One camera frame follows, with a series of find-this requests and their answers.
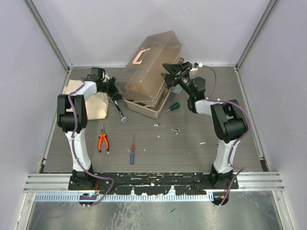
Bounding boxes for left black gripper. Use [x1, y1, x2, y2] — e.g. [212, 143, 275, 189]
[99, 77, 128, 101]

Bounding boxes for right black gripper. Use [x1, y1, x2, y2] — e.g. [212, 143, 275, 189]
[159, 62, 194, 98]

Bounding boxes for brown translucent toolbox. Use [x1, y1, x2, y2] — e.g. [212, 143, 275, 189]
[116, 31, 182, 119]

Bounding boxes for green handled screwdriver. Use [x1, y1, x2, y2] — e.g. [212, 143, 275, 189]
[166, 102, 180, 113]

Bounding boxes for orange handled pliers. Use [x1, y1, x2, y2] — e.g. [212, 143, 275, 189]
[97, 125, 110, 153]

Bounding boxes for blue handled screwdriver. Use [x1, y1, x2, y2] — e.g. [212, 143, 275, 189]
[130, 134, 135, 164]

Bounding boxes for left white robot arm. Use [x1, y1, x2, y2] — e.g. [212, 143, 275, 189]
[57, 67, 122, 190]

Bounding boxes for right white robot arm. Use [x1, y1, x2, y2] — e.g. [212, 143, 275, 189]
[163, 62, 250, 189]

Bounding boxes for beige cloth bag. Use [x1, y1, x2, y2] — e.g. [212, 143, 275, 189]
[62, 80, 108, 120]

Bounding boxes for large silver wrench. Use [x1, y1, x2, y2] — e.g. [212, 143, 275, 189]
[108, 97, 128, 124]

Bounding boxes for small silver wrench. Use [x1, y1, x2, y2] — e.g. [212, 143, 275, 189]
[153, 122, 181, 134]

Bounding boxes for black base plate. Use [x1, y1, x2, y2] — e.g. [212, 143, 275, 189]
[68, 172, 238, 196]

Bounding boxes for slotted cable duct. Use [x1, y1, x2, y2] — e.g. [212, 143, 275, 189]
[34, 192, 213, 202]

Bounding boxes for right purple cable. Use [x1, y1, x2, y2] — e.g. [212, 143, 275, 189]
[199, 64, 250, 207]

